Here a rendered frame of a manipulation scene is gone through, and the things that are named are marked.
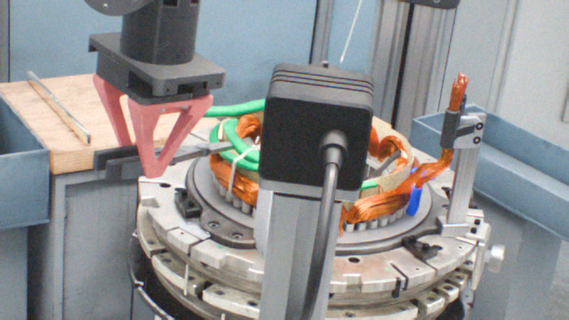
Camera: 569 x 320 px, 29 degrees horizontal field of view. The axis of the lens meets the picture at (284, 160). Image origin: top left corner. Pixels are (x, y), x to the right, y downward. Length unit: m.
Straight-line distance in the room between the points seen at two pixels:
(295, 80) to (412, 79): 1.00
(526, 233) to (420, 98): 0.30
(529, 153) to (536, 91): 2.05
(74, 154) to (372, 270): 0.37
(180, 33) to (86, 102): 0.43
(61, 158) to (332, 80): 0.70
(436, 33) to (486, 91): 1.93
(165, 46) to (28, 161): 0.35
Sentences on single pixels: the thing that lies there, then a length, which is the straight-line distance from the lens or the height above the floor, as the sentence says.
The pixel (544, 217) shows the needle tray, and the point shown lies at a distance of 1.20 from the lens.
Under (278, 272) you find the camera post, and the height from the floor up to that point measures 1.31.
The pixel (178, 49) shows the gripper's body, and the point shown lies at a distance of 0.84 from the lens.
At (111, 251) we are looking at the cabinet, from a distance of 1.24.
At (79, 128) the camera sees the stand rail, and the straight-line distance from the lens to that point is 1.17.
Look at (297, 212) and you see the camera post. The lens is 0.47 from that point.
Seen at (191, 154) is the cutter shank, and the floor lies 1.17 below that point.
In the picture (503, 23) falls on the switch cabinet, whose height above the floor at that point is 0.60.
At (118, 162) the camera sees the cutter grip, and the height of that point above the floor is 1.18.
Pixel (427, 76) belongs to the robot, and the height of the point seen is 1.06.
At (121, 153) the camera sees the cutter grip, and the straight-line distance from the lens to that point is 0.89.
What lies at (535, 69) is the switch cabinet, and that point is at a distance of 3.35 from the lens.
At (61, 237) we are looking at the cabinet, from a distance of 1.19.
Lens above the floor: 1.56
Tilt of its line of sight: 26 degrees down
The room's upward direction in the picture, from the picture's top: 7 degrees clockwise
